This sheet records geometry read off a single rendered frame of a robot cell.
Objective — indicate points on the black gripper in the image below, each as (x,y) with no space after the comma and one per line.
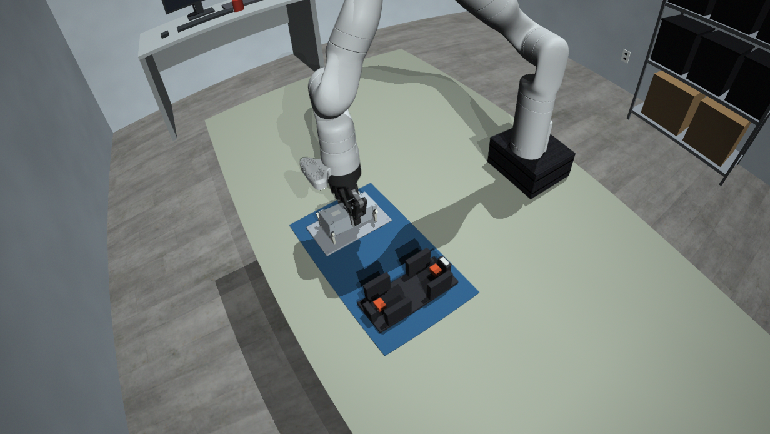
(349,191)

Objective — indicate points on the blue flat plate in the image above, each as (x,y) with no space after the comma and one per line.
(379,274)

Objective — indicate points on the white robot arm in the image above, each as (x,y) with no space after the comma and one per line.
(332,89)

